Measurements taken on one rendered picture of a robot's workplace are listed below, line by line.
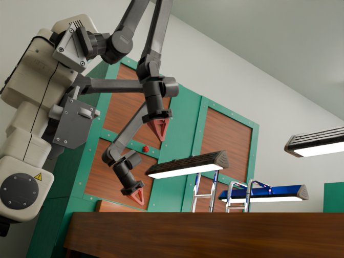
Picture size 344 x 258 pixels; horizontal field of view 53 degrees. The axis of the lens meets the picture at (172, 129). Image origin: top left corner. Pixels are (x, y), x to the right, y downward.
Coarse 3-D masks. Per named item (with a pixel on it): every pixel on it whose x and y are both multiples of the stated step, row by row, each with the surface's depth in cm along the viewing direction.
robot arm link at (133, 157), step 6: (114, 150) 142; (132, 150) 148; (114, 156) 141; (120, 156) 142; (126, 156) 146; (132, 156) 147; (138, 156) 147; (114, 162) 141; (132, 162) 145; (138, 162) 147; (132, 168) 146
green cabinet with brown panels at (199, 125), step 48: (96, 96) 214; (144, 96) 227; (192, 96) 250; (96, 144) 200; (144, 144) 219; (192, 144) 242; (240, 144) 269; (48, 192) 227; (96, 192) 196; (144, 192) 213; (192, 192) 232
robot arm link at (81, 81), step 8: (80, 80) 145; (88, 80) 147; (96, 80) 151; (104, 80) 154; (112, 80) 156; (120, 80) 158; (128, 80) 160; (136, 80) 162; (72, 88) 143; (80, 88) 144; (88, 88) 148; (96, 88) 150; (104, 88) 152; (112, 88) 154; (120, 88) 157; (128, 88) 159; (136, 88) 161
